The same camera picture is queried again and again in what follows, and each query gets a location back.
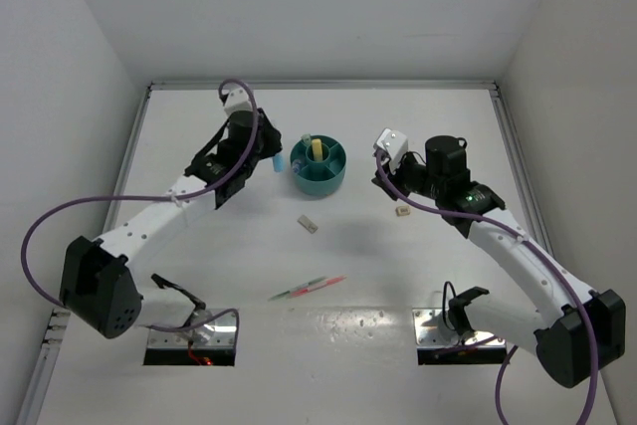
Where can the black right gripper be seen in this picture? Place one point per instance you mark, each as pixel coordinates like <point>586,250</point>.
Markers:
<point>406,158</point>

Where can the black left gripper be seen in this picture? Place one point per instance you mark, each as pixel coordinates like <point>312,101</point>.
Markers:
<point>271,135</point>

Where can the small beige eraser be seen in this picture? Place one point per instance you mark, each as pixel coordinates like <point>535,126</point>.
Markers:
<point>402,211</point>

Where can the blue highlighter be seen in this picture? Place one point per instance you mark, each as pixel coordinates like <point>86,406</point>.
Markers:
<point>278,163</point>

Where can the clear blue glue stick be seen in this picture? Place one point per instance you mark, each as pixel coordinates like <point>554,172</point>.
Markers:
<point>297,166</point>

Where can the yellow highlighter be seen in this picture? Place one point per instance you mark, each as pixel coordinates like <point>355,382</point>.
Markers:
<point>317,150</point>

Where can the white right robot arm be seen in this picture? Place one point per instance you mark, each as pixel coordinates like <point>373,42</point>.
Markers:
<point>572,329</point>

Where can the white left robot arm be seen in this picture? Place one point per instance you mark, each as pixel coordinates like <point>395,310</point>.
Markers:
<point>105,281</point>

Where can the teal round divided organizer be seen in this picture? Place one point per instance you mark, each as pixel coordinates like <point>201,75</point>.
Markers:
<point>320,179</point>

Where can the green pen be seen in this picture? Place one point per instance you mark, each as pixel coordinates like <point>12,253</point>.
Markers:
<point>288,293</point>

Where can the pink pen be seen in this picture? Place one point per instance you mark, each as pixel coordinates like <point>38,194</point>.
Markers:
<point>317,285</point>

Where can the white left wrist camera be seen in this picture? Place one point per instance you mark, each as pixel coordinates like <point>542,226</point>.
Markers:
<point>236,100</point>

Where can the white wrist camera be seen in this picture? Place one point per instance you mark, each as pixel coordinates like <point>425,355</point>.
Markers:
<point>236,100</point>
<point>392,145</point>

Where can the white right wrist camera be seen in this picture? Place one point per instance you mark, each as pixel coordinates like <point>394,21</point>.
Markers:
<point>392,145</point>

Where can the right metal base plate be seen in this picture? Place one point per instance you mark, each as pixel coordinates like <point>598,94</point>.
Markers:
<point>431,333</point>

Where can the metal base plate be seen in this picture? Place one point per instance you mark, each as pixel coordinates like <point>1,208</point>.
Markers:
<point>218,331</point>
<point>431,333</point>

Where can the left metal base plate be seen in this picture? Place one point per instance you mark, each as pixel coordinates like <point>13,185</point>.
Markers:
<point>218,331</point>

